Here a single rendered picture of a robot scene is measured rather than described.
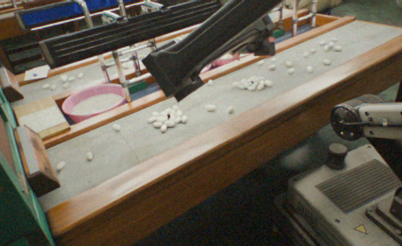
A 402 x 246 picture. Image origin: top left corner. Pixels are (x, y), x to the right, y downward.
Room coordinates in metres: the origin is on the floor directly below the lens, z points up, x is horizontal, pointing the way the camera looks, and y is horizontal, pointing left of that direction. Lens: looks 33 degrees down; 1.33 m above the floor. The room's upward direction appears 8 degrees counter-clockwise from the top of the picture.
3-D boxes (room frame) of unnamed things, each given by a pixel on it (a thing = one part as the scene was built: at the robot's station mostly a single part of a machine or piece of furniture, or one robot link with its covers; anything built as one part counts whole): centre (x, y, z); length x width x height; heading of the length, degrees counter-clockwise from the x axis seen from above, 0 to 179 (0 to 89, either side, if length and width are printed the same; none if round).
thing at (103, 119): (1.31, -0.18, 0.71); 1.81 x 0.05 x 0.11; 120
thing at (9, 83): (1.31, 0.83, 0.83); 0.30 x 0.06 x 0.07; 30
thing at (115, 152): (1.16, -0.27, 0.73); 1.81 x 0.30 x 0.02; 120
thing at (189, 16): (0.99, 0.14, 1.08); 0.62 x 0.08 x 0.07; 120
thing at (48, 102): (1.04, 0.61, 0.77); 0.33 x 0.15 x 0.01; 30
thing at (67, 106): (1.15, 0.42, 0.72); 0.27 x 0.27 x 0.10
